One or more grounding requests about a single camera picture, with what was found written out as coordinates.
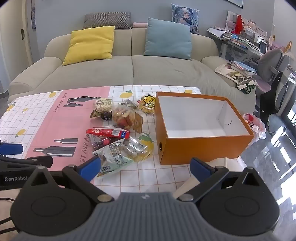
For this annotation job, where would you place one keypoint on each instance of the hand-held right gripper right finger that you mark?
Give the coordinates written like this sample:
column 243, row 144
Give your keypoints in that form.
column 199, row 169

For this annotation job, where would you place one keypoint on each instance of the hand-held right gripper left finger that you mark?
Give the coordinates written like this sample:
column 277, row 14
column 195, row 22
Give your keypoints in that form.
column 89, row 168

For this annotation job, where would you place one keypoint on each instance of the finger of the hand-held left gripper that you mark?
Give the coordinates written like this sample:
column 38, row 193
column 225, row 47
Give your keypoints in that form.
column 11, row 149
column 34, row 161

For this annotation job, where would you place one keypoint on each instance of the orange cardboard box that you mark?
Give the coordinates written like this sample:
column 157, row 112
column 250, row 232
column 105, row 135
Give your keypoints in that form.
column 203, row 148

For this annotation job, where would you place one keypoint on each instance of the white printed snack packet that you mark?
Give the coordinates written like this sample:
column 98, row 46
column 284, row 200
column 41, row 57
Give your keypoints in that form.
column 113, row 157

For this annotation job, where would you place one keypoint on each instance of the red snack bar packet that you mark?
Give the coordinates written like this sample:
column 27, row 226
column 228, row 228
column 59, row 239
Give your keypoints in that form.
column 106, row 132

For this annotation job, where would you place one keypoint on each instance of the clear packet of nuts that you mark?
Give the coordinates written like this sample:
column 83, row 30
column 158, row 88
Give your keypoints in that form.
column 138, row 148

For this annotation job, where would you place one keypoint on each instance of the clear bag of dried fruit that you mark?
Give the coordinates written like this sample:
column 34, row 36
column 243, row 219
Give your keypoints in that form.
column 123, row 117

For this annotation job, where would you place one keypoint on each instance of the dark green snack packet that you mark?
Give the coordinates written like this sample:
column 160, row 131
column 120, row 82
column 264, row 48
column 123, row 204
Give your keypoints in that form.
column 99, row 114

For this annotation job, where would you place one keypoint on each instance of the pale noodle snack packet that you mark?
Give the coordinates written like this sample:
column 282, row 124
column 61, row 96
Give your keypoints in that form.
column 103, row 104

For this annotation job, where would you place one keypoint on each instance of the red and white plastic bag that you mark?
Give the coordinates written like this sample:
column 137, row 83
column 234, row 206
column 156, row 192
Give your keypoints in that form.
column 254, row 125

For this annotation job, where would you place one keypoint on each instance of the yellow snack packet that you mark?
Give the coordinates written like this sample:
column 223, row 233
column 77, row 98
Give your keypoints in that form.
column 146, row 103

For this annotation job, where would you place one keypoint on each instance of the beige sofa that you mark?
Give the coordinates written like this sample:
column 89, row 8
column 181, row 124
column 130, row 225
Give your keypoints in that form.
column 129, row 71

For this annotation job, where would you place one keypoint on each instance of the stack of books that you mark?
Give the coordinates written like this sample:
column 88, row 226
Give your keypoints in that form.
column 242, row 68

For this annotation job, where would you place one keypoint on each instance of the white door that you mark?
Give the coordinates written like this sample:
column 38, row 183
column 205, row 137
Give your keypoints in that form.
column 25, row 30

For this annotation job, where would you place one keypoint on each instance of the yellow pillow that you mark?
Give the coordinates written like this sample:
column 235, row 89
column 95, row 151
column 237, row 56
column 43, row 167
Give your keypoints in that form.
column 89, row 45

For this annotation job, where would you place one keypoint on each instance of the grey office chair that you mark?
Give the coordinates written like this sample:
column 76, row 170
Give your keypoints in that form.
column 270, row 67

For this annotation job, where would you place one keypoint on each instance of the white desk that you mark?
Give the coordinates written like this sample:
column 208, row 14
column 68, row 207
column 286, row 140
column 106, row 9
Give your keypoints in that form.
column 235, row 49

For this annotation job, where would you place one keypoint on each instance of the light blue pillow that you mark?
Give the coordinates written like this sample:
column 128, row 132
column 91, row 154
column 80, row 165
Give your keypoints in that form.
column 167, row 39

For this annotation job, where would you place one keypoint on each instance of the pile of papers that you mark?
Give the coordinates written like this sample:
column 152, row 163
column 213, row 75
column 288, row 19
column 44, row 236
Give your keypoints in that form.
column 218, row 32

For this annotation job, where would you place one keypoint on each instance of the grey pillow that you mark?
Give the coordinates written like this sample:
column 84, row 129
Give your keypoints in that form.
column 107, row 20

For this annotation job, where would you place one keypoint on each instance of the red figurine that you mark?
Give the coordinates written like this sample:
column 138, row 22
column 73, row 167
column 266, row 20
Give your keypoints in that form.
column 238, row 24

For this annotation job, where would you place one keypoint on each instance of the pink cushion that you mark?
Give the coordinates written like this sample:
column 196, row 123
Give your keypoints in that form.
column 140, row 24

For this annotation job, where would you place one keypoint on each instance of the printed figure pillow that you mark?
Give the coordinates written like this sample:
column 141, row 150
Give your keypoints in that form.
column 185, row 17

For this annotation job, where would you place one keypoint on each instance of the framed wall picture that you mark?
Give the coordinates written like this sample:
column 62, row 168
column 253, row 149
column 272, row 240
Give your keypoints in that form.
column 234, row 2

